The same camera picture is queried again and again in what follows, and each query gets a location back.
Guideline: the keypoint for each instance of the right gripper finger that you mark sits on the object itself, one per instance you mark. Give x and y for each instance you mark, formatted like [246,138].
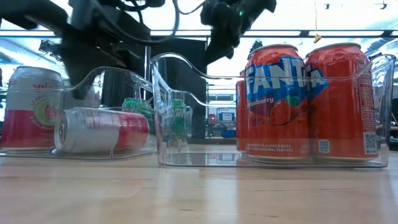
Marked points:
[222,46]

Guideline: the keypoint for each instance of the silver stand pole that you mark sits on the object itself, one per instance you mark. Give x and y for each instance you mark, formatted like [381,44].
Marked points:
[147,62]

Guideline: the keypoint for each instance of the black ceiling device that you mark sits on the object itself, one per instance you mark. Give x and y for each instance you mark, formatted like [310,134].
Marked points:
[255,46]
[46,46]

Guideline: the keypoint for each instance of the black horizontal frame bar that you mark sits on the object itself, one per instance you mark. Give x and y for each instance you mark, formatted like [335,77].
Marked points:
[342,33]

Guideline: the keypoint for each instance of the white sign board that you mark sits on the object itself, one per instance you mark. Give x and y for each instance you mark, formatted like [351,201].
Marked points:
[227,117]

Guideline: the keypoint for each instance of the red Fanta soda can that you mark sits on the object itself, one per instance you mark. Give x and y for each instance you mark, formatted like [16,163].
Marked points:
[240,124]
[276,130]
[339,130]

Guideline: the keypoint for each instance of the clear plastic bin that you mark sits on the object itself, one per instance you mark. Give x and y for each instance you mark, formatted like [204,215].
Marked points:
[168,130]
[149,124]

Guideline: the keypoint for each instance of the yellow hanging tag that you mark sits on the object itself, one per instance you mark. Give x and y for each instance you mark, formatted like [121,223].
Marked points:
[317,39]

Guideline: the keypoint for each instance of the white and red Spindrift can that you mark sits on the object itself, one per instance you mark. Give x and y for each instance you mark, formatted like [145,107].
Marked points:
[31,124]
[102,130]

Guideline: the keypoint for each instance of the black backdrop panel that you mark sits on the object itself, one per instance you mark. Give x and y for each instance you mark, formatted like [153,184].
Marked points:
[186,93]

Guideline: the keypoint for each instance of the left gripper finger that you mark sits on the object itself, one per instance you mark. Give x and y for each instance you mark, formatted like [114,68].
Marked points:
[82,81]

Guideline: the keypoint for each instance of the blue crate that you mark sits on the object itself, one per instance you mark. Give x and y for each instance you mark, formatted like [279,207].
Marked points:
[228,133]

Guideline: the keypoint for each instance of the green Sprite soda can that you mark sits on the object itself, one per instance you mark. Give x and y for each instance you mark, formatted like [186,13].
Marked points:
[180,121]
[136,104]

